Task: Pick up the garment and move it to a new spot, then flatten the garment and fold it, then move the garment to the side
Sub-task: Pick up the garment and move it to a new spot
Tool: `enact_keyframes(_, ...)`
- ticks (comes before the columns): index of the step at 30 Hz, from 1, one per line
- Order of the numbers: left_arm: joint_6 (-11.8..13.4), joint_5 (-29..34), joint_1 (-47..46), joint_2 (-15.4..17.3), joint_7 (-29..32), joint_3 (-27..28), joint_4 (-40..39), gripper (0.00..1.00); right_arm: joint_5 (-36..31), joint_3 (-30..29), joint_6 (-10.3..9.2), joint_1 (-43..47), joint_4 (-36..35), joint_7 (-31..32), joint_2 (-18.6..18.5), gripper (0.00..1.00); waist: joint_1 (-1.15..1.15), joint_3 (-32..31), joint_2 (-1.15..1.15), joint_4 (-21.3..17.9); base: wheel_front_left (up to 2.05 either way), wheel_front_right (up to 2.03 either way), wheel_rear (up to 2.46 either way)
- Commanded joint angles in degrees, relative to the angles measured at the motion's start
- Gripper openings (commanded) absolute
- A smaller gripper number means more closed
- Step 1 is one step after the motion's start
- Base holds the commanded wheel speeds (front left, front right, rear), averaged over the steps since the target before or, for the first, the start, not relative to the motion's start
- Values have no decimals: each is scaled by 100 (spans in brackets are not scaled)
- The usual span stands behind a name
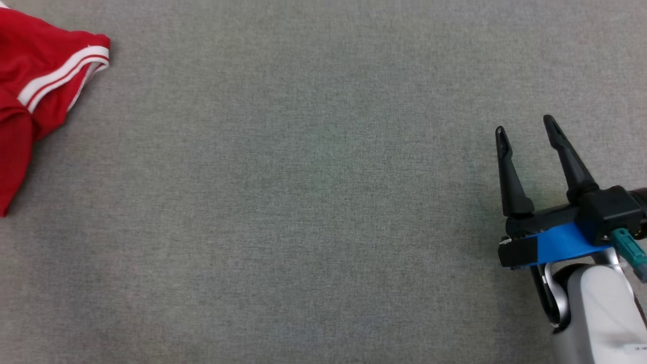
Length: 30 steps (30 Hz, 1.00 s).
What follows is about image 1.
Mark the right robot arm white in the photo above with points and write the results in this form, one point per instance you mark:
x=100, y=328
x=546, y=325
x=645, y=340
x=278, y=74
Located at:
x=601, y=313

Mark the teal connector at right wrist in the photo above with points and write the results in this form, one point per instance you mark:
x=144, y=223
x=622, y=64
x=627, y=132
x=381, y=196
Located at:
x=629, y=247

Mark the right gripper blue tape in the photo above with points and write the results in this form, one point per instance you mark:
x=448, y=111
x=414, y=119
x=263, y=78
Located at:
x=561, y=242

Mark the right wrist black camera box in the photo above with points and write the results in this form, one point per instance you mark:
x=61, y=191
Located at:
x=614, y=207

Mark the red garment with white trim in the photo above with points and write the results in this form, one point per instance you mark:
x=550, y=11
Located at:
x=35, y=65

